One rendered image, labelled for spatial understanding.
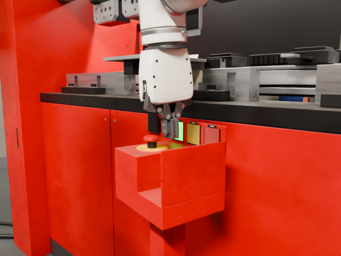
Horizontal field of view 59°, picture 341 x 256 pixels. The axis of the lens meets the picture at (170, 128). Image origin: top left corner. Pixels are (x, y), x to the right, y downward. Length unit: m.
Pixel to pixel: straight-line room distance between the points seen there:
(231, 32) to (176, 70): 1.01
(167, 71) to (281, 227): 0.45
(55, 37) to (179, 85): 1.21
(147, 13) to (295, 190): 0.48
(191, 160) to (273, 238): 0.32
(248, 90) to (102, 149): 0.62
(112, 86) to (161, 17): 0.80
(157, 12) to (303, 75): 0.65
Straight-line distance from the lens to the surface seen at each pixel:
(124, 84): 1.25
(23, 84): 1.63
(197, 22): 1.02
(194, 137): 0.69
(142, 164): 0.62
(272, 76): 1.12
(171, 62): 0.56
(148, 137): 0.67
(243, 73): 0.89
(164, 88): 0.55
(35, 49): 1.66
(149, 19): 0.55
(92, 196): 1.34
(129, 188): 0.67
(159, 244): 0.71
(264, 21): 1.48
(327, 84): 0.80
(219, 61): 0.95
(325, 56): 1.01
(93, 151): 1.26
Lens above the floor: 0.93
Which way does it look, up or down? 9 degrees down
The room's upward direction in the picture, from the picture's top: straight up
